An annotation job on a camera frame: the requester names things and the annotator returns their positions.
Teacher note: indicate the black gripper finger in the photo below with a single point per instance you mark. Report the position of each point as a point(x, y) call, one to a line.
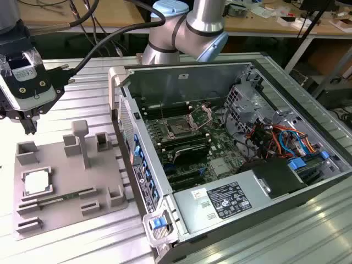
point(28, 125)

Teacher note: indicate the silver square CPU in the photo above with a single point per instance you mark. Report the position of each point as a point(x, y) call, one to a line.
point(37, 181)

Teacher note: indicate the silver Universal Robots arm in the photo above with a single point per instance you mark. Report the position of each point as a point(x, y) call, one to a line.
point(203, 16)

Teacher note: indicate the black RAM slot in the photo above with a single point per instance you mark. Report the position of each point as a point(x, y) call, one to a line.
point(167, 105)
point(169, 112)

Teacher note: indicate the CPU socket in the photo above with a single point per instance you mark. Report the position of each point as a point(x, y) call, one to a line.
point(178, 127)

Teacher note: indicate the black expansion slot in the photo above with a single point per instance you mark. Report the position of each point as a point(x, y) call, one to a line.
point(188, 184)
point(184, 176)

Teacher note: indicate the grey plastic parts rack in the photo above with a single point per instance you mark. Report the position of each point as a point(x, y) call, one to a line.
point(68, 176)

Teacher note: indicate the green RAM stick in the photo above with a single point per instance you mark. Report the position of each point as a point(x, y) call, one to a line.
point(59, 198)

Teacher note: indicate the long wooden desk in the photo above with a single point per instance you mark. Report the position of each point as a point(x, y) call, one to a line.
point(118, 11)

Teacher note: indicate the blue card retainer tab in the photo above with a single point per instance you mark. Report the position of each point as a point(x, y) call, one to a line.
point(138, 153)

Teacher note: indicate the installed black RAM stick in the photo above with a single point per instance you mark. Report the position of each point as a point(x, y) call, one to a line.
point(182, 138)

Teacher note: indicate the blue case latch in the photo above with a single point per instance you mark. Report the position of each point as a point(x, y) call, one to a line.
point(157, 222)

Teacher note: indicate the black graphics card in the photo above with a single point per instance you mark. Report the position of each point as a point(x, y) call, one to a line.
point(189, 155)

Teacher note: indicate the open PC case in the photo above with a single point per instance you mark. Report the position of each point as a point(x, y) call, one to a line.
point(192, 74)

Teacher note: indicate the silver power supply unit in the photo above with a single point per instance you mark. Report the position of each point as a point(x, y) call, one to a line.
point(192, 214)

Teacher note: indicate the green motherboard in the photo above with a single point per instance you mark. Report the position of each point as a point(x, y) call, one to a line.
point(220, 143)

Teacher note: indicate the silver chipset heatsink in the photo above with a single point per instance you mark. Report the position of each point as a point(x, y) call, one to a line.
point(220, 167)

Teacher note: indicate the silver metal drive cage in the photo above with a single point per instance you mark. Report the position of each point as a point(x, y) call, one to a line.
point(242, 110)

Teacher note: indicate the green electronics box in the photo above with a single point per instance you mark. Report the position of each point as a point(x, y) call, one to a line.
point(237, 11)

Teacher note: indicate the white box on desk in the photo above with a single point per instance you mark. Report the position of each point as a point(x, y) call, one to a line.
point(298, 24)

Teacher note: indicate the small blue plastic clip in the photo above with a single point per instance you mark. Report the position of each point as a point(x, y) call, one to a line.
point(324, 155)

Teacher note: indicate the black box under desk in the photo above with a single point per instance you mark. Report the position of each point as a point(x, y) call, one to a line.
point(335, 94)

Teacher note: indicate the white wrist camera with mount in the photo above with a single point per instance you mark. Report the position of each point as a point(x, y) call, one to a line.
point(24, 74)

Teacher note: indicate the wooden desk with white frame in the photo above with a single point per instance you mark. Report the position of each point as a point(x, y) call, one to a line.
point(261, 26)

